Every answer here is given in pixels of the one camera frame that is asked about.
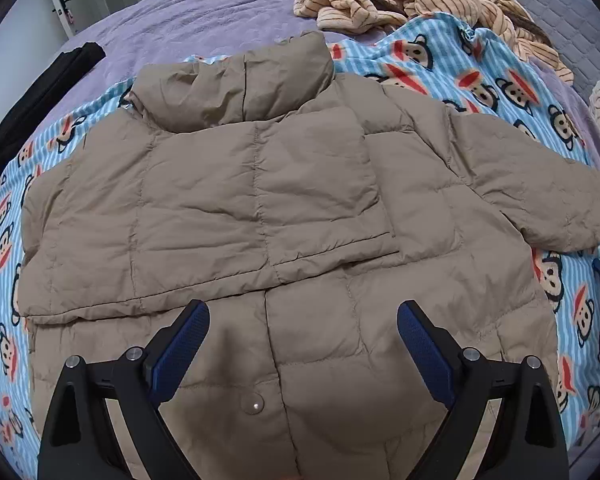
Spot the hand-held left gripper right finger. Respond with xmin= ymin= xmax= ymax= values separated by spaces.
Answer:
xmin=396 ymin=300 xmax=571 ymax=480

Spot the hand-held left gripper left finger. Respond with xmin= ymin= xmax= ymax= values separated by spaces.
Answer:
xmin=37 ymin=299 xmax=211 ymax=480

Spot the tan puffer jacket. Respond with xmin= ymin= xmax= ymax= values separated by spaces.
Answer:
xmin=20 ymin=30 xmax=600 ymax=480

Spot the blue striped monkey print blanket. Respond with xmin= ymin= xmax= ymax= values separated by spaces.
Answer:
xmin=0 ymin=10 xmax=600 ymax=480

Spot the grey quilted headboard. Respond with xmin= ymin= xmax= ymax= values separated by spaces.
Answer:
xmin=450 ymin=0 xmax=600 ymax=91

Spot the black cloth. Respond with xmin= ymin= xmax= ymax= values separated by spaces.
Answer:
xmin=0 ymin=41 xmax=106 ymax=198

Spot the purple quilted bedspread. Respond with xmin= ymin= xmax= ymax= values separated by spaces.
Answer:
xmin=0 ymin=0 xmax=600 ymax=196

